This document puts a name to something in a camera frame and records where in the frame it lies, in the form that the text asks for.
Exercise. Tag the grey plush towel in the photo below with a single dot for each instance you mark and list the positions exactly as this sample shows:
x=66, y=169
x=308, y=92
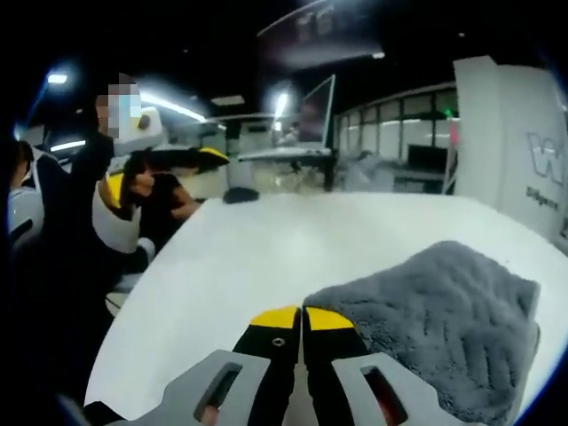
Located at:
x=444, y=310

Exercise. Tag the person's left hand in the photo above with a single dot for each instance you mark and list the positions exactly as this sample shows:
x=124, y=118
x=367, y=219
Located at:
x=138, y=179

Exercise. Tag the dark cloth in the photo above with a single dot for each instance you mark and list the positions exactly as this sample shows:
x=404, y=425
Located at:
x=168, y=199

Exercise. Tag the small black object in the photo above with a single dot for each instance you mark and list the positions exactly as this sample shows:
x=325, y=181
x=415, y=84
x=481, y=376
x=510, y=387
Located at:
x=239, y=194

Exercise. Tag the standing desk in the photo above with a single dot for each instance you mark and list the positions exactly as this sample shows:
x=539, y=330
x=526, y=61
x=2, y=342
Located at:
x=284, y=154

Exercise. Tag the person's dark clothed torso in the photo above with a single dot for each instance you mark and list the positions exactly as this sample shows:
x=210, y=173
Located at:
x=71, y=213

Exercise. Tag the hanging dark display panel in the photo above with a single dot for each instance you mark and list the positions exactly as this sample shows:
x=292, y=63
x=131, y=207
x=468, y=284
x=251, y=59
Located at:
x=319, y=26

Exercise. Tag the black equipment cabinet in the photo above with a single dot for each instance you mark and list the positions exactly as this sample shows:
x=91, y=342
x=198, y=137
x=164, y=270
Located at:
x=427, y=158

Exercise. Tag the pink hanging tag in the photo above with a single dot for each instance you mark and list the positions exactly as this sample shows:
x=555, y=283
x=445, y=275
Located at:
x=453, y=134

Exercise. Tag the green exit sign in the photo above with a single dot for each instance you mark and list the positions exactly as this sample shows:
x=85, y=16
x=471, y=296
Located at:
x=451, y=111

